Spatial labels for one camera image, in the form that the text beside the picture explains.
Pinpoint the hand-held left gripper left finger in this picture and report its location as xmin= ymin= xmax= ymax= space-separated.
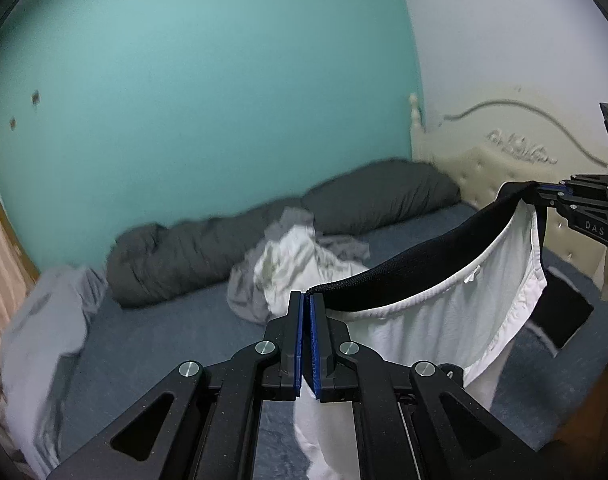
xmin=46 ymin=291 xmax=305 ymax=480

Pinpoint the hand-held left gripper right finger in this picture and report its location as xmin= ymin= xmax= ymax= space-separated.
xmin=309 ymin=294 xmax=540 ymax=480

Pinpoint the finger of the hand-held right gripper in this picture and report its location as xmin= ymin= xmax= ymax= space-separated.
xmin=535 ymin=174 xmax=608 ymax=196
xmin=538 ymin=193 xmax=608 ymax=219

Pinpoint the white t-shirt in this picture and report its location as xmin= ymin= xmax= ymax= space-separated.
xmin=256 ymin=224 xmax=370 ymax=321

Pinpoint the white polo shirt black collar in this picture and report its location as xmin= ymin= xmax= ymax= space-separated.
xmin=291 ymin=181 xmax=550 ymax=480

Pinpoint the grey garment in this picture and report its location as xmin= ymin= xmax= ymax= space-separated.
xmin=226 ymin=207 xmax=372 ymax=323

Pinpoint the cream tufted headboard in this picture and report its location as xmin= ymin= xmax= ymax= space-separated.
xmin=409 ymin=91 xmax=608 ymax=281

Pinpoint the bed with blue patterned sheet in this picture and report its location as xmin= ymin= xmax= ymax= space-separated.
xmin=54 ymin=200 xmax=608 ymax=480

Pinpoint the dark grey duvet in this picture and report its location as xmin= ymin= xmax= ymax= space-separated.
xmin=106 ymin=159 xmax=462 ymax=308

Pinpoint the light grey blanket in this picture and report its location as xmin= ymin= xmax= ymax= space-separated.
xmin=0 ymin=265 xmax=107 ymax=476

